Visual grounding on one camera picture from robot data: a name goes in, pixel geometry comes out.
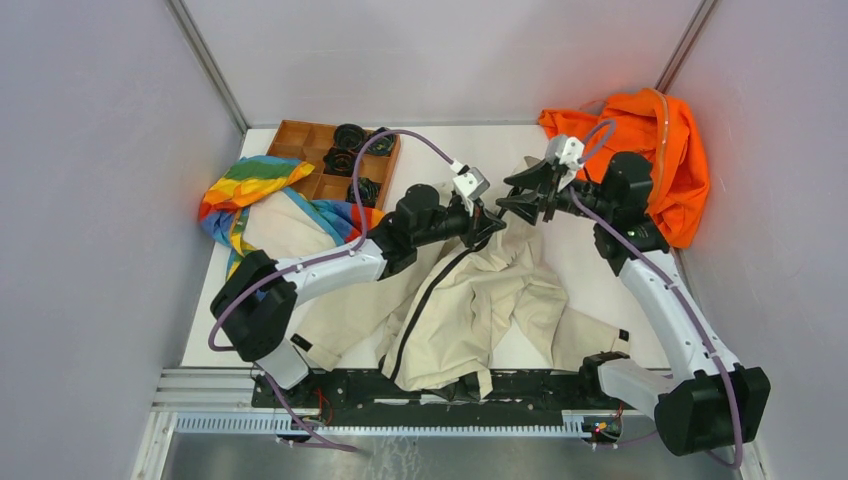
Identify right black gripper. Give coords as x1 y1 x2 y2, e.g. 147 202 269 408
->
496 157 616 226

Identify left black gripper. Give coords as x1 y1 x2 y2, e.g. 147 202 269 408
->
413 197 506 251

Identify beige zip jacket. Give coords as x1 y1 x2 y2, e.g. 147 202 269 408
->
241 155 632 402

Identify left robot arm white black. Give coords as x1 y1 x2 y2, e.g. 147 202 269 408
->
210 184 506 407

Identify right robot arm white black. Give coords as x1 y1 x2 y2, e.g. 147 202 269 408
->
496 152 771 463

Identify orange jacket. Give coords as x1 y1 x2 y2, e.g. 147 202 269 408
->
537 88 710 249

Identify black rolled sock near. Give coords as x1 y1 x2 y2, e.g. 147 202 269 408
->
345 178 381 208

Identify black rolled sock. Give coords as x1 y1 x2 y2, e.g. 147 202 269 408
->
345 178 381 208
333 123 368 152
365 127 396 157
323 147 357 177

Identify black rolled sock far right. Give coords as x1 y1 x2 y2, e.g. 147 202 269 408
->
365 127 396 157

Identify black rolled sock middle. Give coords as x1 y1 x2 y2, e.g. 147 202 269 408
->
323 147 357 177

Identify black rolled sock far left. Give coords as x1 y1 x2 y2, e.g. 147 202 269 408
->
333 123 368 152

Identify brown wooden compartment tray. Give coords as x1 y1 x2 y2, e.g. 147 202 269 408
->
267 120 401 208

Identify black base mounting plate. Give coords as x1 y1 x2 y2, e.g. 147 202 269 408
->
282 369 620 427

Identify rainbow striped garment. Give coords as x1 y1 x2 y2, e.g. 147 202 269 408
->
198 155 385 277

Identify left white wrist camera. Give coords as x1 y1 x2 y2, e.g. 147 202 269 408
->
450 161 490 215

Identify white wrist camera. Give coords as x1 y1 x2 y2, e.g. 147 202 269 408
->
544 134 586 192
450 161 490 215

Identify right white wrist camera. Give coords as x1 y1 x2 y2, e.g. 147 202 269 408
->
544 134 586 192

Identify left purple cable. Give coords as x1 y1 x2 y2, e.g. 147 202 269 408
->
207 129 465 453

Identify purple cable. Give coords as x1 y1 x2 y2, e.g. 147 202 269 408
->
207 129 465 453
569 119 745 470

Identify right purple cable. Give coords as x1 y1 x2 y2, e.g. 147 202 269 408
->
569 119 745 470

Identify aluminium frame rail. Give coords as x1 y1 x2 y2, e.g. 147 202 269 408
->
153 368 637 442

